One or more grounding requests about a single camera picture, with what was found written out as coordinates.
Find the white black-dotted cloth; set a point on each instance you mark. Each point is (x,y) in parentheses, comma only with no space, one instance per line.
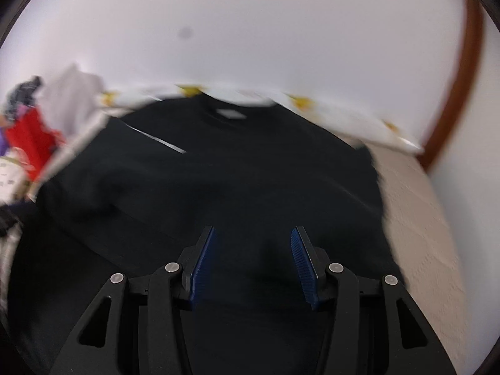
(9,175)

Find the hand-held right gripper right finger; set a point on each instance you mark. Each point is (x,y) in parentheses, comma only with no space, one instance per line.
(302,269)

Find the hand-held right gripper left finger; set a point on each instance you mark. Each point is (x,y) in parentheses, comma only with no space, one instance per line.
(203,269)

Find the black sweatshirt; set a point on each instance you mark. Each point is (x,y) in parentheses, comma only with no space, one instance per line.
(234,183)

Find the brown wooden bed frame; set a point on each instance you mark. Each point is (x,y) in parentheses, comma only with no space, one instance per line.
(461,86)

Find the purple cloth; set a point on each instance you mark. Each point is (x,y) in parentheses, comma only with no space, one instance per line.
(2,142)

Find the red box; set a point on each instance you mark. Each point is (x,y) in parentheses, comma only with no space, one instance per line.
(31,140)

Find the dark clothes pile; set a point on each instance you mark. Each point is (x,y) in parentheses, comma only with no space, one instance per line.
(23,93)

